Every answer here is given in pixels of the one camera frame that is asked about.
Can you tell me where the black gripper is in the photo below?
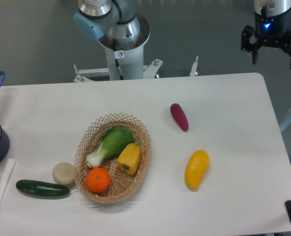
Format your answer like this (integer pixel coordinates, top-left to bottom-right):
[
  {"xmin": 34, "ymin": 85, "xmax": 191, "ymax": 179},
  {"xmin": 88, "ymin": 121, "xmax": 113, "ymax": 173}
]
[{"xmin": 240, "ymin": 5, "xmax": 291, "ymax": 69}]

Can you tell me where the yellow mango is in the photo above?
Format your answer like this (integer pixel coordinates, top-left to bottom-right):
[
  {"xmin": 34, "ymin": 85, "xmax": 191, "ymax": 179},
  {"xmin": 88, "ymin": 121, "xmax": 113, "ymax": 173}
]
[{"xmin": 184, "ymin": 150, "xmax": 210, "ymax": 191}]

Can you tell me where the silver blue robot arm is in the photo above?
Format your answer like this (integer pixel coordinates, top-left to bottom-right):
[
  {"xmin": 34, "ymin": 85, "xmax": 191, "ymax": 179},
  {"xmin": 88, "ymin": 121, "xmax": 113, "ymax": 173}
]
[{"xmin": 73, "ymin": 0, "xmax": 291, "ymax": 68}]

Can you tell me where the purple sweet potato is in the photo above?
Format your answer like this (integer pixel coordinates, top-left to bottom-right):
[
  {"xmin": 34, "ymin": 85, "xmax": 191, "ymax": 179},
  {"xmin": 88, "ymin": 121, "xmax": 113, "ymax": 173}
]
[{"xmin": 170, "ymin": 103, "xmax": 189, "ymax": 132}]

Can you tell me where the green bok choy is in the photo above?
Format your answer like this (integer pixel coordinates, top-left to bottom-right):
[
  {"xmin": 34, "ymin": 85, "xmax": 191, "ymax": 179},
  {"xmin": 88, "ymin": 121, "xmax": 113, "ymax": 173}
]
[{"xmin": 86, "ymin": 126, "xmax": 134, "ymax": 168}]

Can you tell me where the yellow bell pepper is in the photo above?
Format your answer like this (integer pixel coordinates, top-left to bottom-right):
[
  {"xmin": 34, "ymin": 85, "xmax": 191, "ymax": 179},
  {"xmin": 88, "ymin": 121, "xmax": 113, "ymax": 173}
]
[{"xmin": 117, "ymin": 143, "xmax": 142, "ymax": 175}]

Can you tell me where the woven wicker basket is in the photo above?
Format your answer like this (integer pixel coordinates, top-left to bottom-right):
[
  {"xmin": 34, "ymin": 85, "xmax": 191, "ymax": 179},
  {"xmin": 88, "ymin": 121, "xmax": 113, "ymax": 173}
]
[{"xmin": 74, "ymin": 113, "xmax": 151, "ymax": 203}]

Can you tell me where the orange tangerine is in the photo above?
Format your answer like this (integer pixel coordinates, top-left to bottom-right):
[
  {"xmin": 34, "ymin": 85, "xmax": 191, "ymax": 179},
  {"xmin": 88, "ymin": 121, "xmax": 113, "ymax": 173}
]
[{"xmin": 86, "ymin": 167, "xmax": 111, "ymax": 193}]

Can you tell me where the beige round cake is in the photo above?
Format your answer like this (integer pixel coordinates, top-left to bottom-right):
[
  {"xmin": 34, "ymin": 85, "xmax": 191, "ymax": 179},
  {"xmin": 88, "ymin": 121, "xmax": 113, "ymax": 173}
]
[{"xmin": 52, "ymin": 162, "xmax": 76, "ymax": 185}]

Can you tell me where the dark green cucumber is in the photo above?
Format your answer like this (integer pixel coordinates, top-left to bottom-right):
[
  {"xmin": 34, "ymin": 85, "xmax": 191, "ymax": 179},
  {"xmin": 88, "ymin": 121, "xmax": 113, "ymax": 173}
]
[{"xmin": 16, "ymin": 179, "xmax": 70, "ymax": 199}]

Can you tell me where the white rolled cloth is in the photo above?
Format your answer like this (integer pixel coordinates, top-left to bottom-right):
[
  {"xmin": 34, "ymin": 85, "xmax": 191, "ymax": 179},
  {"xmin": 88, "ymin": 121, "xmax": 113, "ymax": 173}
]
[{"xmin": 0, "ymin": 158, "xmax": 16, "ymax": 205}]

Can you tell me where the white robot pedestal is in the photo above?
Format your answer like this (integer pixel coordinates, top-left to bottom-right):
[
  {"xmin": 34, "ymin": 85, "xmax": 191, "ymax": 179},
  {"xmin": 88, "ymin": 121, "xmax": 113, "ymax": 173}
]
[{"xmin": 104, "ymin": 46, "xmax": 144, "ymax": 81}]

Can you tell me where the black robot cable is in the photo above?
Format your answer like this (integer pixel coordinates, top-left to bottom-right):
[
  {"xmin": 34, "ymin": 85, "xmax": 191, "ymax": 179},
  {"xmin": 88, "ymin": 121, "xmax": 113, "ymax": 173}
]
[{"xmin": 112, "ymin": 38, "xmax": 124, "ymax": 81}]

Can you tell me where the white metal base frame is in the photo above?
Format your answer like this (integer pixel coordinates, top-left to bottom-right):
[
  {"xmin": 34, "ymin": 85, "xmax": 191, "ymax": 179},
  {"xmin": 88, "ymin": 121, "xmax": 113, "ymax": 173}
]
[{"xmin": 74, "ymin": 56, "xmax": 199, "ymax": 82}]

